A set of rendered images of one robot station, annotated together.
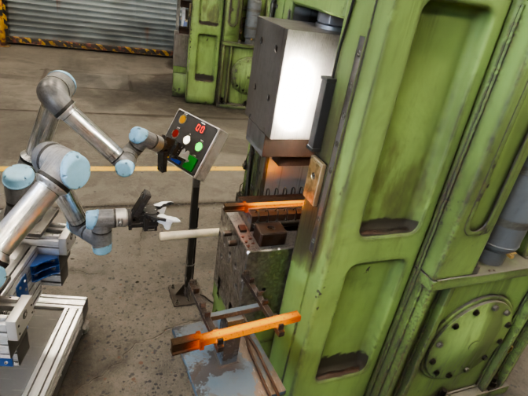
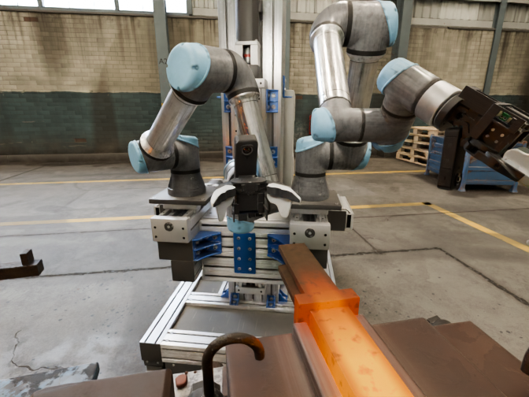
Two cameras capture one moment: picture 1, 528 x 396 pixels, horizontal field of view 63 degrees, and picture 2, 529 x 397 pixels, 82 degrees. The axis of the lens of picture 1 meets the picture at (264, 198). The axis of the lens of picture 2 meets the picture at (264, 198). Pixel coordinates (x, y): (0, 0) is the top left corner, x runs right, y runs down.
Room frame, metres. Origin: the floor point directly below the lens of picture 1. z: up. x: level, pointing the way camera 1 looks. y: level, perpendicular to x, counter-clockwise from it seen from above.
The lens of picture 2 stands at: (1.67, -0.12, 1.15)
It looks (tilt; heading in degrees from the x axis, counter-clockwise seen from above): 17 degrees down; 105
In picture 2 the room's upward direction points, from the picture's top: straight up
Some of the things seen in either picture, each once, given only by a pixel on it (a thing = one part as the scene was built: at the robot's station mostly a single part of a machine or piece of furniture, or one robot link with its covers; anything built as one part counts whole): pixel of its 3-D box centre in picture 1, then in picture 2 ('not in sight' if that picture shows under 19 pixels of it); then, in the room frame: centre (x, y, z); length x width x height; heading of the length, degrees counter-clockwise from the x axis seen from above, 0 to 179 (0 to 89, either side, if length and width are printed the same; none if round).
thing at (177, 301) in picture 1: (187, 288); not in sight; (2.16, 0.39, 0.05); 0.22 x 0.22 x 0.09; 25
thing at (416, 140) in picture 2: not in sight; (430, 145); (3.51, 7.32, 0.37); 1.26 x 0.88 x 0.74; 113
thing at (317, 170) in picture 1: (314, 180); not in sight; (1.46, -0.17, 1.27); 0.09 x 0.02 x 0.17; 25
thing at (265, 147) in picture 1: (300, 137); not in sight; (1.78, -0.11, 1.32); 0.42 x 0.20 x 0.10; 115
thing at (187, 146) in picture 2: not in sight; (182, 151); (1.06, 0.95, 0.98); 0.13 x 0.12 x 0.14; 61
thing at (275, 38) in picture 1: (316, 82); not in sight; (1.74, -0.13, 1.56); 0.42 x 0.39 x 0.40; 115
